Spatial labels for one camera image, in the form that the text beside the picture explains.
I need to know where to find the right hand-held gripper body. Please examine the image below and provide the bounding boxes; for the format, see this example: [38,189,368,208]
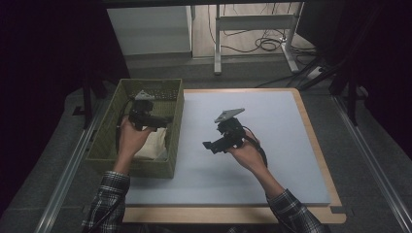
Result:
[213,107,247,149]

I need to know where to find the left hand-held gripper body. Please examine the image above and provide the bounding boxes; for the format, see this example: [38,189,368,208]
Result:
[128,89,156,132]

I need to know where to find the cream patterned cloth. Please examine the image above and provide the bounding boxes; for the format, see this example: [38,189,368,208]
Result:
[134,126,170,161]

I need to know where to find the green woven basket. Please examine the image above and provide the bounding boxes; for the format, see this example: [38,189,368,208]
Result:
[85,78,186,180]

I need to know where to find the person's right hand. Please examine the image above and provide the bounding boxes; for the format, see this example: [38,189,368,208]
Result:
[226,130,268,178]

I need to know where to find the person's left hand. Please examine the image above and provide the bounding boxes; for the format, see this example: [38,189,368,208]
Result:
[114,116,156,169]

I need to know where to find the light blue mat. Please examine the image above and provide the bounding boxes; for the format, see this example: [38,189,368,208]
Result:
[124,90,331,207]

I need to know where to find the black stand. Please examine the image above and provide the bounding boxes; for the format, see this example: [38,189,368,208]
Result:
[72,74,109,130]
[297,57,372,127]

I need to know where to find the white power strip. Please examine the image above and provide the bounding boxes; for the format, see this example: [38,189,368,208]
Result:
[304,66,326,82]

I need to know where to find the dark curtain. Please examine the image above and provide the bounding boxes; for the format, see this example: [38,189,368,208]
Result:
[295,0,412,159]
[0,0,131,215]

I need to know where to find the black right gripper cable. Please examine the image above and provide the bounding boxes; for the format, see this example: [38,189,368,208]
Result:
[242,125,270,169]

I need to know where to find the black floor cables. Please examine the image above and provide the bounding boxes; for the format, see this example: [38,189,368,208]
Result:
[207,3,318,57]

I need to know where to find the metal floor rail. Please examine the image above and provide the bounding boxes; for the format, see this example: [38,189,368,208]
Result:
[333,95,412,233]
[33,96,108,233]

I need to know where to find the white desk frame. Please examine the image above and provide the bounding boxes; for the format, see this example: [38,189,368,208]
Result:
[213,2,305,76]

